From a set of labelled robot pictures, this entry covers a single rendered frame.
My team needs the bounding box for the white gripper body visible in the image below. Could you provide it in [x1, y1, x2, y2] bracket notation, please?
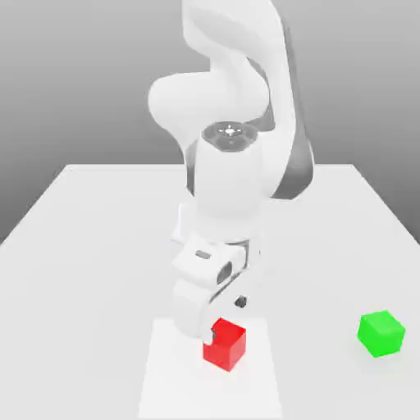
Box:
[171, 251, 262, 340]

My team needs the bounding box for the small red cube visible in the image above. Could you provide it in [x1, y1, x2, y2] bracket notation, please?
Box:
[202, 317, 247, 373]

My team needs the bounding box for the small green cube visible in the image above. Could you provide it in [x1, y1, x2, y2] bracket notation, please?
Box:
[356, 309, 407, 358]

